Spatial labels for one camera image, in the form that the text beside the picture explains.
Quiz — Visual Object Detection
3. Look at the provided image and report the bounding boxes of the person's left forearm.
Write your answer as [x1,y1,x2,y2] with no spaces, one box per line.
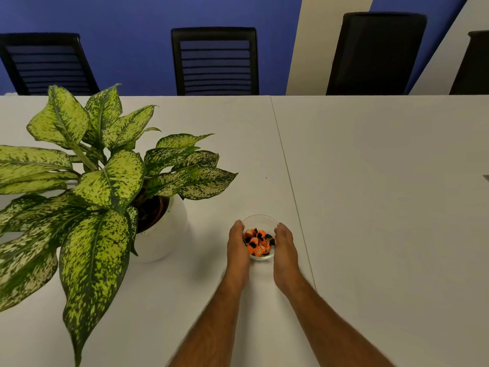
[167,278,242,367]

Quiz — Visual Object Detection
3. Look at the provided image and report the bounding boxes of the black slatted office chair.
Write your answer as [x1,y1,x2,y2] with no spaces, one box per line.
[0,33,101,96]
[171,27,260,96]

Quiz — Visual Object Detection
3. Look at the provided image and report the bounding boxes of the person's right hand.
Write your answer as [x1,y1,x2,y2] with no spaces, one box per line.
[272,222,301,295]

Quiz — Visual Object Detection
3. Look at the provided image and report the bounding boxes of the person's left hand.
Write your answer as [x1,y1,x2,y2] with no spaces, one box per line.
[223,220,251,290]

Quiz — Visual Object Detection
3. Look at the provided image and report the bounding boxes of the green speckled leafy plant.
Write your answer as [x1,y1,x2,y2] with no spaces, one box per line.
[0,84,238,367]

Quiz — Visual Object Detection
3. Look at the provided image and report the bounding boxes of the pile of orange wrapped candies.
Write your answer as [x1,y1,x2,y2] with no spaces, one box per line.
[244,228,275,257]

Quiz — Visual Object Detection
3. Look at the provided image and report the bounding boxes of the person's right forearm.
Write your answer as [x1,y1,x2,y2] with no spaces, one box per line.
[285,277,395,367]

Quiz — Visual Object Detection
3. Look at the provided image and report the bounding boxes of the white round plant pot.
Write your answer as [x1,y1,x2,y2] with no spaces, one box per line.
[130,193,189,263]

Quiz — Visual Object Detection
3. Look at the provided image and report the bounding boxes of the small clear glass bowl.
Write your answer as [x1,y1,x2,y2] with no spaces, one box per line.
[241,214,279,261]

